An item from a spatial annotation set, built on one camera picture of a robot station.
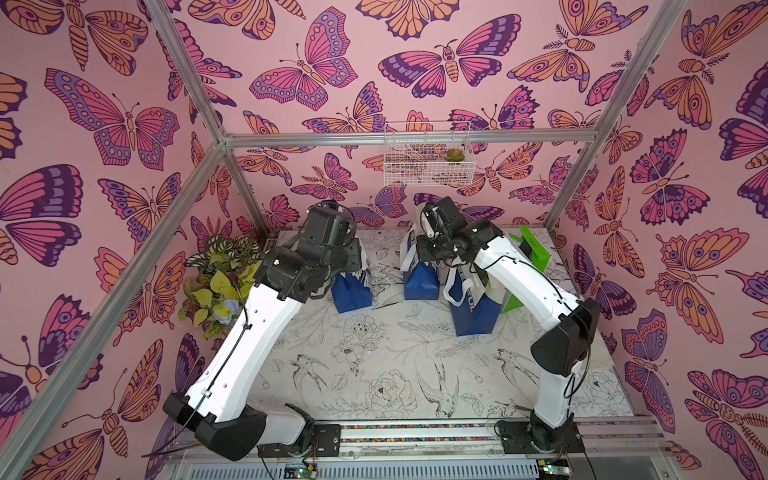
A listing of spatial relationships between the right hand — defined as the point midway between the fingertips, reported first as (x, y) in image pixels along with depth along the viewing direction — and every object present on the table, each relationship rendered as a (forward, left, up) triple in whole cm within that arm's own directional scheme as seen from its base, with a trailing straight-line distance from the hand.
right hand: (423, 246), depth 82 cm
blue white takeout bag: (-13, -14, -6) cm, 20 cm away
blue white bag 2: (-1, 0, -14) cm, 14 cm away
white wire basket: (+32, -4, +9) cm, 33 cm away
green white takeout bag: (-3, -30, +2) cm, 30 cm away
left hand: (-10, +17, +10) cm, 22 cm away
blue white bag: (-5, +21, -16) cm, 27 cm away
